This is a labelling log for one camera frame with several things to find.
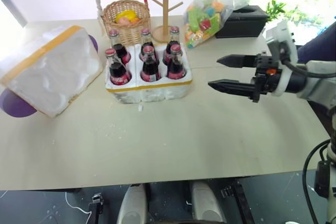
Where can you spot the green plant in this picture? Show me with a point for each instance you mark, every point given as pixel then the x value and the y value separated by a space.
pixel 275 10

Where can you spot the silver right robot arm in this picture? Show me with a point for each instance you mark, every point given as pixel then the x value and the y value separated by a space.
pixel 320 82

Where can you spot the black table leg frame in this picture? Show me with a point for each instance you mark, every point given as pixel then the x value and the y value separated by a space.
pixel 242 203
pixel 95 208

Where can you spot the white foam bottle crate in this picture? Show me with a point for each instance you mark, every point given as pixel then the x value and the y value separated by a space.
pixel 152 90

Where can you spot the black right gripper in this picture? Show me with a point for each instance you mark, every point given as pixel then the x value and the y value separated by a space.
pixel 271 78

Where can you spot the purple round mat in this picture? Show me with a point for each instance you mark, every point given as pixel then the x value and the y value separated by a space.
pixel 15 106

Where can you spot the glass cola bottle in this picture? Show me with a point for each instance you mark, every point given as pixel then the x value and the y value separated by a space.
pixel 176 69
pixel 116 73
pixel 173 41
pixel 118 49
pixel 147 41
pixel 150 70

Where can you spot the grey window frame post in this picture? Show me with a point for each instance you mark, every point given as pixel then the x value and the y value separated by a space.
pixel 11 6

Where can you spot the dark blue garment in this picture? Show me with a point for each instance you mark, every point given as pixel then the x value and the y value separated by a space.
pixel 319 43

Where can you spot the black tissue box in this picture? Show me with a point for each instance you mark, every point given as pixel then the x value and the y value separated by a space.
pixel 244 24

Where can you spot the wooden branch stand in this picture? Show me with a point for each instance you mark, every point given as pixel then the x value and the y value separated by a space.
pixel 166 11

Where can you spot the yellow toy fruit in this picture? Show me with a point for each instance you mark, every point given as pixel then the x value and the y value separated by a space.
pixel 127 14

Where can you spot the white rounded robot leg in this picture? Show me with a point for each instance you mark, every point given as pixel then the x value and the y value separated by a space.
pixel 207 204
pixel 132 205

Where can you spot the clear bag of colourful blocks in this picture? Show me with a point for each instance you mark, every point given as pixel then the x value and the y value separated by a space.
pixel 204 22

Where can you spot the white foam box yellow tape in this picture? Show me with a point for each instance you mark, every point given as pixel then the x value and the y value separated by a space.
pixel 50 74

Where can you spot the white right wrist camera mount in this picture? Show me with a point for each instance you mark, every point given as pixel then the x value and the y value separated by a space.
pixel 283 40

